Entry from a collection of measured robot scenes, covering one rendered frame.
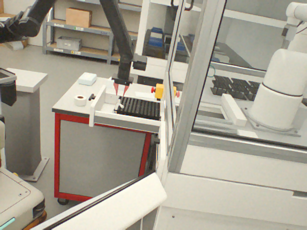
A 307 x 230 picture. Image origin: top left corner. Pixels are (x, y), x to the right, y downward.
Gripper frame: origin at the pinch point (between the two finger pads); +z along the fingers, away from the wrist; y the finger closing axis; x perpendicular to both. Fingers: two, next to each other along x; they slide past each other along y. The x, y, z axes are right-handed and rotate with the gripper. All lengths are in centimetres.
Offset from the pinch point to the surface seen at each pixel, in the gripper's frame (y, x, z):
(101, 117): 5.4, 14.3, 6.6
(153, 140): -18.5, 34.0, 1.1
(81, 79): 31, -49, 17
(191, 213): -35, 56, 13
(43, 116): 88, -128, 101
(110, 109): 4.0, -2.9, 10.7
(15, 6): 254, -402, 47
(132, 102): -6.5, -2.0, 3.9
